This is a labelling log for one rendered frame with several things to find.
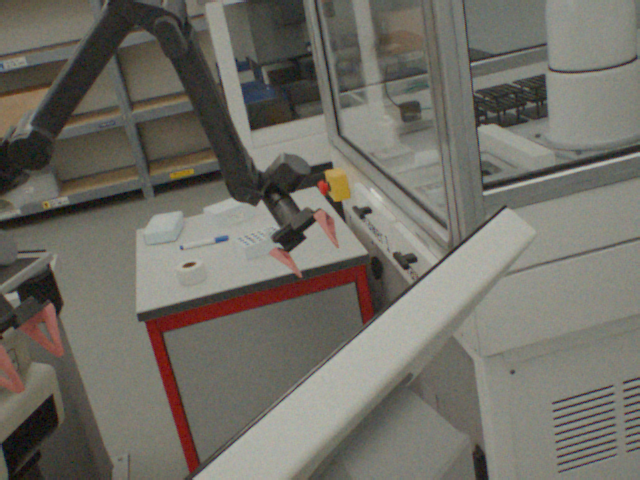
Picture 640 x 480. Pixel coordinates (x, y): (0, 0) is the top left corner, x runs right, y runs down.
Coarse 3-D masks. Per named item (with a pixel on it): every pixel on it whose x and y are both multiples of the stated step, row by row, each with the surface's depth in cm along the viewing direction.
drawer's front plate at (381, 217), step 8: (360, 184) 191; (360, 192) 186; (368, 192) 184; (360, 200) 189; (368, 200) 180; (376, 200) 178; (376, 208) 174; (384, 208) 172; (368, 216) 184; (376, 216) 176; (384, 216) 168; (392, 216) 167; (376, 224) 178; (384, 224) 170; (368, 232) 189; (384, 232) 172; (392, 232) 167; (376, 240) 182; (384, 240) 174; (392, 240) 168; (384, 248) 176; (392, 248) 168; (392, 256) 170
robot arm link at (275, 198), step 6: (270, 186) 163; (276, 186) 163; (270, 192) 162; (276, 192) 162; (282, 192) 162; (264, 198) 163; (270, 198) 162; (276, 198) 161; (282, 198) 162; (270, 204) 162; (276, 204) 162
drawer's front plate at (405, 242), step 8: (392, 224) 163; (400, 224) 162; (400, 232) 158; (408, 232) 157; (400, 240) 159; (408, 240) 153; (416, 240) 152; (400, 248) 161; (408, 248) 155; (416, 248) 149; (424, 248) 148; (424, 256) 145; (432, 256) 144; (416, 264) 152; (424, 264) 146; (432, 264) 141; (416, 272) 153; (424, 272) 147
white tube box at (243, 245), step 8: (256, 232) 211; (264, 232) 209; (240, 240) 208; (248, 240) 206; (256, 240) 205; (264, 240) 204; (240, 248) 206; (248, 248) 203; (256, 248) 204; (264, 248) 205; (272, 248) 206; (248, 256) 203; (256, 256) 204
